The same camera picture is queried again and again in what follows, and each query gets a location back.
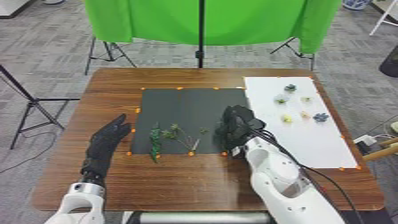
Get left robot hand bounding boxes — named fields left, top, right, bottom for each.
left=81, top=113, right=134, bottom=178

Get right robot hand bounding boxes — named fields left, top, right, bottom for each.
left=214, top=104, right=269, bottom=150

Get long green sprig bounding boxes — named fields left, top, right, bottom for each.
left=148, top=122, right=166, bottom=164

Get dark mat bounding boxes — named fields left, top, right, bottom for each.
left=129, top=87, right=251, bottom=156

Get pale blue flower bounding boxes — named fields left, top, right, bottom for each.
left=272, top=94, right=292, bottom=105

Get green sprig with stem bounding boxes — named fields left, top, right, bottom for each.
left=161, top=123, right=203, bottom=152

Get white sheet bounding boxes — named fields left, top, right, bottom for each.
left=242, top=76, right=363, bottom=170

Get black tripod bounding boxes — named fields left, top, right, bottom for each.
left=0, top=64, right=82, bottom=150

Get black backdrop stand legs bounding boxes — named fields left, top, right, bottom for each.
left=269, top=36, right=319, bottom=72
left=84, top=35, right=139, bottom=76

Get pale grey bar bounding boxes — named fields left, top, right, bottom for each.
left=127, top=211, right=276, bottom=224

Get black centre pole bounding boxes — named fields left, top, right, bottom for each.
left=196, top=0, right=207, bottom=69

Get white stand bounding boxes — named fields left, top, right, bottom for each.
left=368, top=0, right=398, bottom=37

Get blue white plant pot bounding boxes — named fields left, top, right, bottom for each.
left=342, top=0, right=376, bottom=11

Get black cable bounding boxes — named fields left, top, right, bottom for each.
left=255, top=129, right=367, bottom=224

